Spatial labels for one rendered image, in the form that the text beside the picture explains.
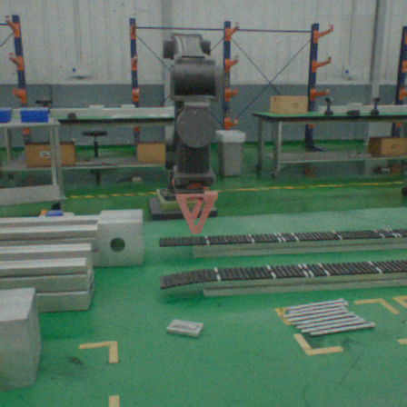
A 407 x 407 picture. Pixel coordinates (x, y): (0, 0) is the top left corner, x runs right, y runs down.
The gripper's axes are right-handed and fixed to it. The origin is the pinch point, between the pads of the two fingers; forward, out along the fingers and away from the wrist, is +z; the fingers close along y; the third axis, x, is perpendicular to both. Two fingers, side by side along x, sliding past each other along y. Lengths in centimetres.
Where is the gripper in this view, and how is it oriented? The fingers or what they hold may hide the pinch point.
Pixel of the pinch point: (193, 222)
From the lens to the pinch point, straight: 80.4
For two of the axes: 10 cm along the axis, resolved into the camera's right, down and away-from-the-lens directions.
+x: 9.9, -0.3, 1.1
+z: 0.0, 9.7, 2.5
